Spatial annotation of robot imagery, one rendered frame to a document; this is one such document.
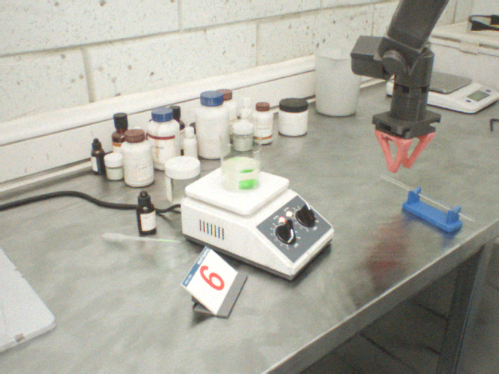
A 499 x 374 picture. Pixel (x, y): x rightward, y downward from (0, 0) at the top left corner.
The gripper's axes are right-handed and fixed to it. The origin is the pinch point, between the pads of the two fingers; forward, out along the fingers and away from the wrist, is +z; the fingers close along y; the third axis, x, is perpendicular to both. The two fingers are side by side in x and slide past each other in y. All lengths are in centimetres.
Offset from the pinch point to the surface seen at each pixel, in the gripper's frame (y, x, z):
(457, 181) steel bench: -14.7, 2.0, 6.4
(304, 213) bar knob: 23.8, 3.3, 0.5
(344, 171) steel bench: 0.3, -13.1, 6.4
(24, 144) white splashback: 53, -42, -1
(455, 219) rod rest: -0.1, 12.5, 4.8
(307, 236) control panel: 25.3, 5.9, 2.6
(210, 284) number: 41.5, 6.0, 4.3
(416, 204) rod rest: 0.3, 5.0, 5.4
